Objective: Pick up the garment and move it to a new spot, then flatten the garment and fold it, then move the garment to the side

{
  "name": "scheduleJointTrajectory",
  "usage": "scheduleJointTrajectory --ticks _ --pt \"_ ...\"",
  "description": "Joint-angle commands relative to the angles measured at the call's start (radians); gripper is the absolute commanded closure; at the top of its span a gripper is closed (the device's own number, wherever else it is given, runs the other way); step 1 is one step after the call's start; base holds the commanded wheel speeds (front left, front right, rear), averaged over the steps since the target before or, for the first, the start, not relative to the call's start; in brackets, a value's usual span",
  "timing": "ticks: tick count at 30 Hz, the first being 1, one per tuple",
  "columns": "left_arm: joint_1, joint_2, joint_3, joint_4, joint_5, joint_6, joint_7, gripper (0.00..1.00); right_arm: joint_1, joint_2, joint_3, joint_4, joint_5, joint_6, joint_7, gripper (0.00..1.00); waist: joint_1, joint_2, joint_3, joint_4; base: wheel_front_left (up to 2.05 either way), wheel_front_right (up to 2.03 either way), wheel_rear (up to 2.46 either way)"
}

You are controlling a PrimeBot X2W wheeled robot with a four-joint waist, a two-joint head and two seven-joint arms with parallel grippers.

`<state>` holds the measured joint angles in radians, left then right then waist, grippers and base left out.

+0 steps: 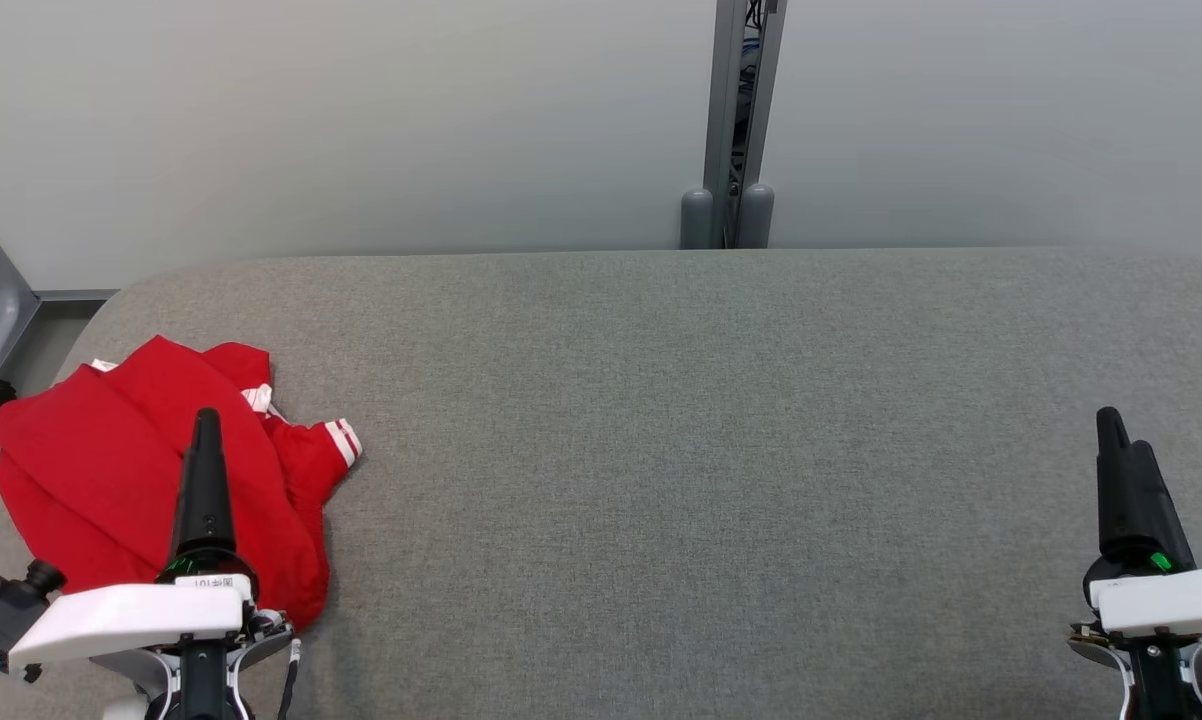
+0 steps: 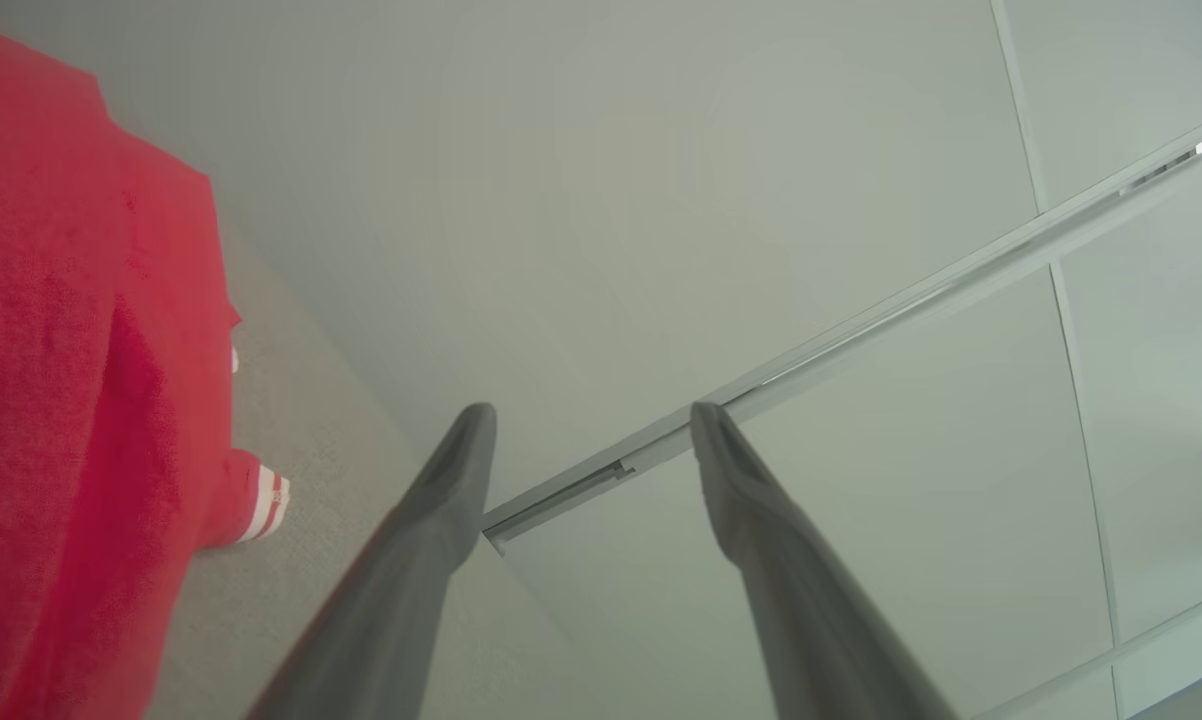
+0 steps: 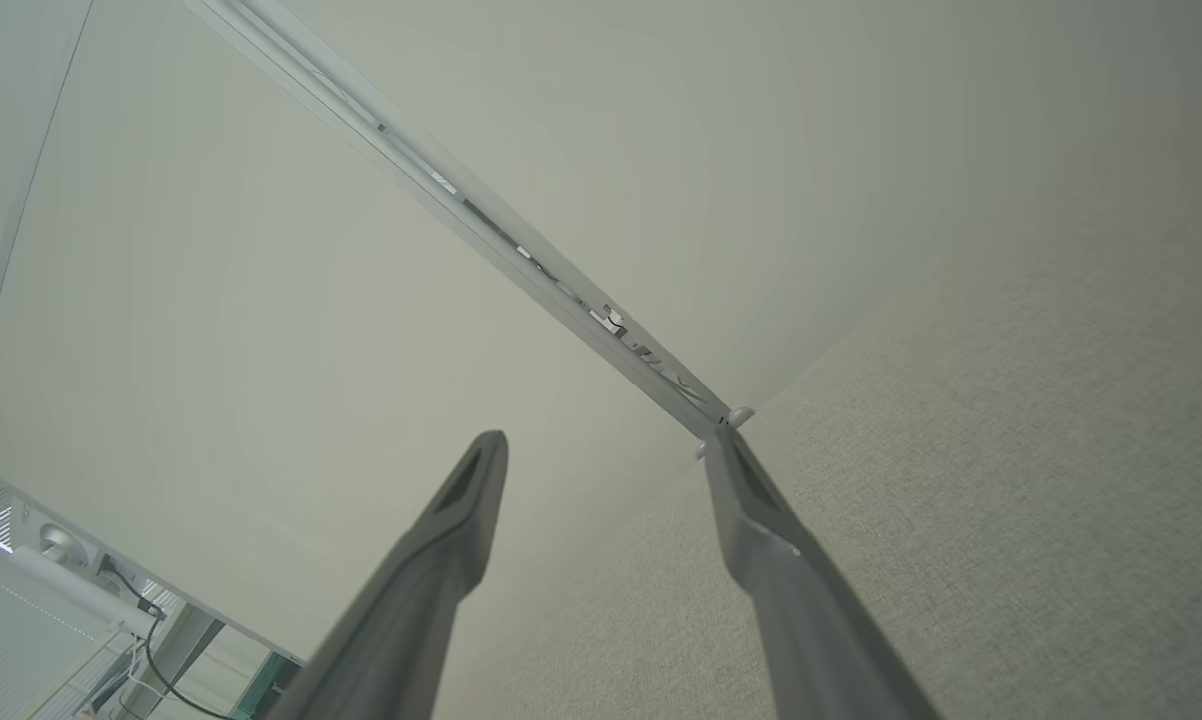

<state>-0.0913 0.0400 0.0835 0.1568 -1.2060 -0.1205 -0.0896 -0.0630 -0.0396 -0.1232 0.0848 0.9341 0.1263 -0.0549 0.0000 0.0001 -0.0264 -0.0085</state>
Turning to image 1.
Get grey metal partition post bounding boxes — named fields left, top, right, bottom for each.
left=701, top=0, right=788, bottom=249

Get red elastic-waist shorts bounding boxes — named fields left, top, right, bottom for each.
left=0, top=335, right=332, bottom=633

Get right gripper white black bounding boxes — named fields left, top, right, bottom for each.
left=1081, top=407, right=1202, bottom=638

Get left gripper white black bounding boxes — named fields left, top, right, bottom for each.
left=6, top=408, right=260, bottom=671

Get grey rounded post foot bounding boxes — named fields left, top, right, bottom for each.
left=739, top=183, right=775, bottom=249
left=680, top=188, right=714, bottom=249

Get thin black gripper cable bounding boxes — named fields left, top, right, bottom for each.
left=277, top=638, right=304, bottom=720

